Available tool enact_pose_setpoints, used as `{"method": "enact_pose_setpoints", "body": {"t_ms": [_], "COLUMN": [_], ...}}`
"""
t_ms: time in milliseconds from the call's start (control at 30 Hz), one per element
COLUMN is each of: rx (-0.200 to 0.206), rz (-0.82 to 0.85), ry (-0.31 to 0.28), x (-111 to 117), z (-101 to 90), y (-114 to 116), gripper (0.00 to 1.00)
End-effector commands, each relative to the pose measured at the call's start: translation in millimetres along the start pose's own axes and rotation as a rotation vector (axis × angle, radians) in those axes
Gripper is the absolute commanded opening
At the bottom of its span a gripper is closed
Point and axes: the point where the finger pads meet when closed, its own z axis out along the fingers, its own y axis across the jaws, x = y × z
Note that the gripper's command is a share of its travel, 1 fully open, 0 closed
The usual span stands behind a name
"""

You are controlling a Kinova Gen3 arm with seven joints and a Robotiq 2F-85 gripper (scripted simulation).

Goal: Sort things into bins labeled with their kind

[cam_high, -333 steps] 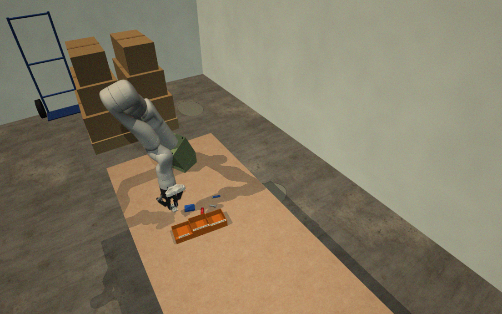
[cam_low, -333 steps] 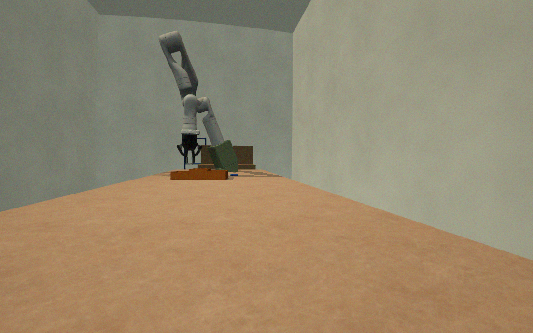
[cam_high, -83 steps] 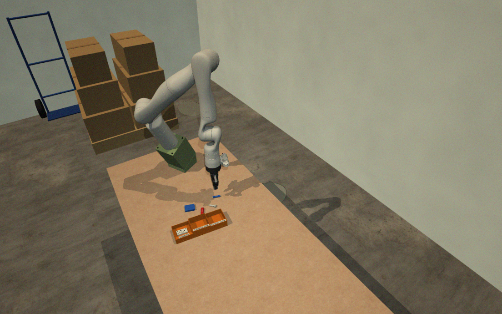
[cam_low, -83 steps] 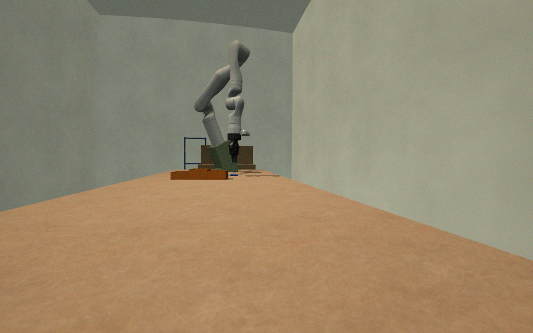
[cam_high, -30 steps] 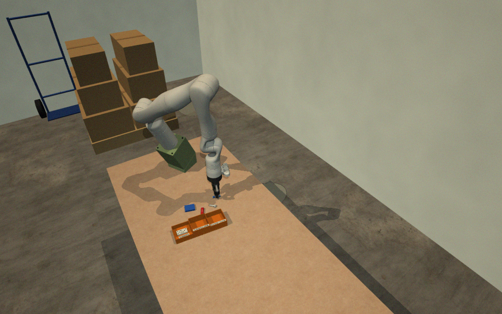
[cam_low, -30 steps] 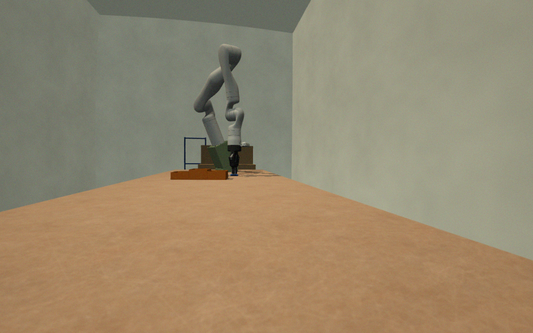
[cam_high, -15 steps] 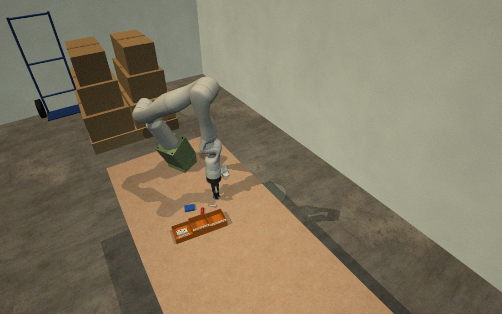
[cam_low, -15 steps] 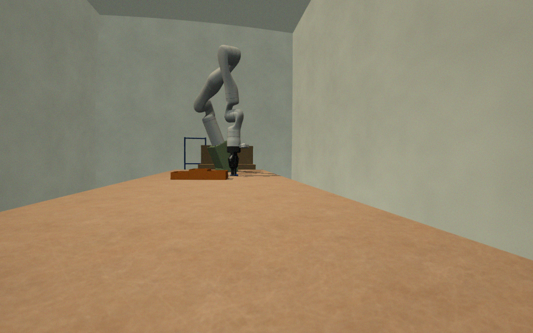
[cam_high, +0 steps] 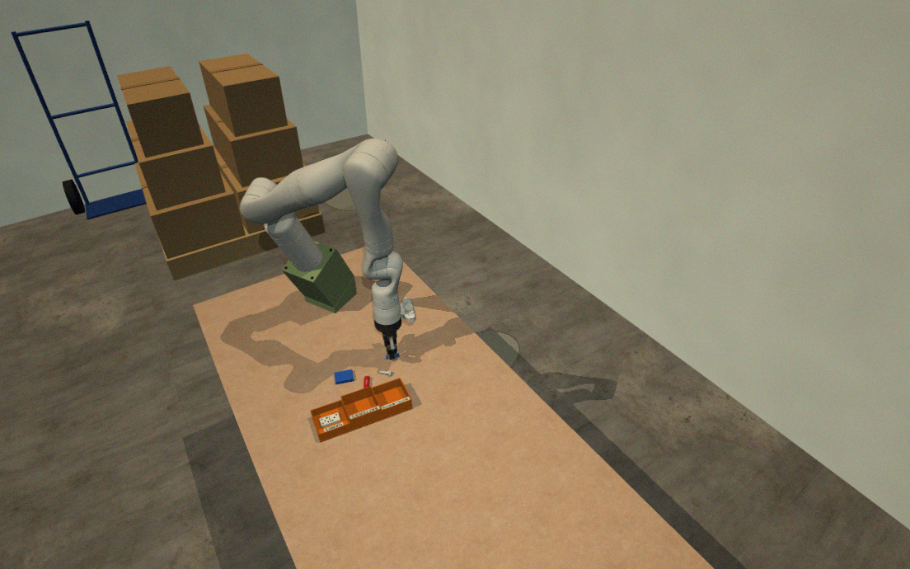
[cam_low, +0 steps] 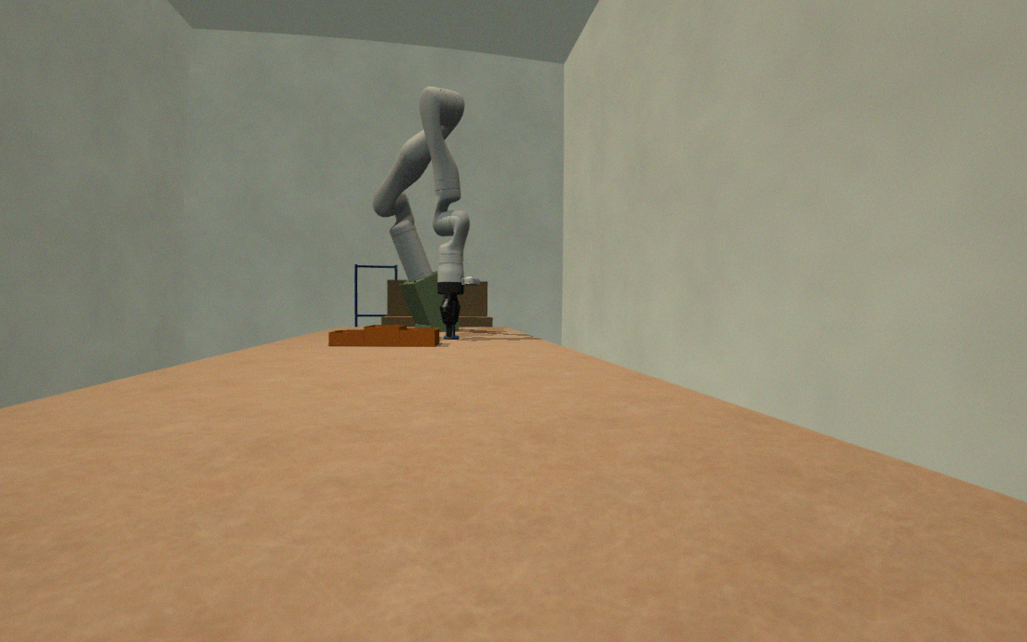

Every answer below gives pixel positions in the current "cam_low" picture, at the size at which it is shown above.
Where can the orange three-compartment bin rack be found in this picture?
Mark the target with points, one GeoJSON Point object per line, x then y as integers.
{"type": "Point", "coordinates": [385, 335]}

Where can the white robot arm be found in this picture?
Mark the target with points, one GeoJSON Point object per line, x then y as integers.
{"type": "Point", "coordinates": [440, 112]}

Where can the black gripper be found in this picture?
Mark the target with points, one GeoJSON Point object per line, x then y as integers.
{"type": "Point", "coordinates": [450, 315]}

